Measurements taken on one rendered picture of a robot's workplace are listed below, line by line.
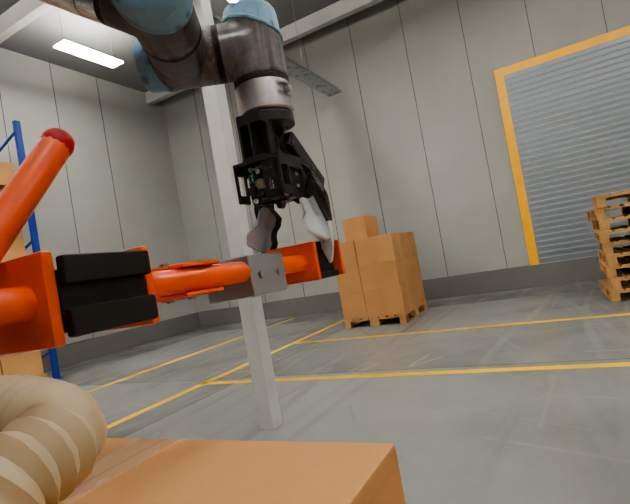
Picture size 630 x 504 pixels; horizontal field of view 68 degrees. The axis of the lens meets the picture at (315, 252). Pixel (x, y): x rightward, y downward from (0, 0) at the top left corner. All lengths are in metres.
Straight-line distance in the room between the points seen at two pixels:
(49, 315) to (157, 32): 0.34
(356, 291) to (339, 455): 6.90
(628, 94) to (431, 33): 3.62
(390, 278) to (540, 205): 3.39
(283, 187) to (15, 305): 0.35
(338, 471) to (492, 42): 9.73
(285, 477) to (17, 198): 0.25
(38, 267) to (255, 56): 0.42
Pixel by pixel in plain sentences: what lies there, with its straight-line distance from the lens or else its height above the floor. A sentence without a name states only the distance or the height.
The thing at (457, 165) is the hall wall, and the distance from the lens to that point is 9.50.
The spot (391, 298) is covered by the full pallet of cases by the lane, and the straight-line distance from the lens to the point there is 7.02.
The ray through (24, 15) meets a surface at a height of 5.92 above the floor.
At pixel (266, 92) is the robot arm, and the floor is 1.30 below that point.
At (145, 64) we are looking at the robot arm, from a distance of 0.67.
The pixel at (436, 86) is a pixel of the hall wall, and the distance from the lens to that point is 9.88.
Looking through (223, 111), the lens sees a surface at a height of 2.26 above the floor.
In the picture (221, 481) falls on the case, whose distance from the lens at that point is 0.32.
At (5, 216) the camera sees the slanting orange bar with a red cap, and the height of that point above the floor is 1.13.
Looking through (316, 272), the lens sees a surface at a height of 1.06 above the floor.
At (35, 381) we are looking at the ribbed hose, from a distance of 0.28.
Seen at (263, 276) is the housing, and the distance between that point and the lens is 0.50.
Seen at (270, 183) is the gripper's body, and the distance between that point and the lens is 0.59.
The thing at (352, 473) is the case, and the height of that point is 0.95.
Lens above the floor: 1.06
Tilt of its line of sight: 2 degrees up
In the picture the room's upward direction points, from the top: 10 degrees counter-clockwise
